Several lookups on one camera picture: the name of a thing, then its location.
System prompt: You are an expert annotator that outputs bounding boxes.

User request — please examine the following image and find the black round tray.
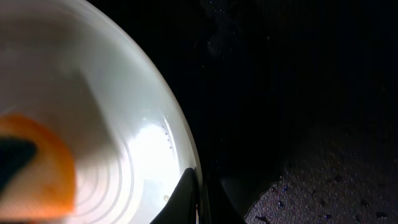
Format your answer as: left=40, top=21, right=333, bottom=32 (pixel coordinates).
left=94, top=0, right=397, bottom=223

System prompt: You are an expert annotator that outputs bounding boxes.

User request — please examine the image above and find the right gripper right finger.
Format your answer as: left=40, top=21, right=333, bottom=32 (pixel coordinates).
left=203, top=174, right=245, bottom=224

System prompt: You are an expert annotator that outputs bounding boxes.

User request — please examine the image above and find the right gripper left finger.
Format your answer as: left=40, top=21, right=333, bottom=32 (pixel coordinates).
left=151, top=168, right=198, bottom=224

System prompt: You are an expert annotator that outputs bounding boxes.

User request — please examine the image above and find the green and yellow sponge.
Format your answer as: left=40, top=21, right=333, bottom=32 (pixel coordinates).
left=1, top=115, right=76, bottom=222

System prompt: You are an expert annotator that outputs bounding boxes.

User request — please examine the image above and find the light blue plate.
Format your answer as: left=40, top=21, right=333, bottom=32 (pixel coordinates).
left=1, top=0, right=201, bottom=223

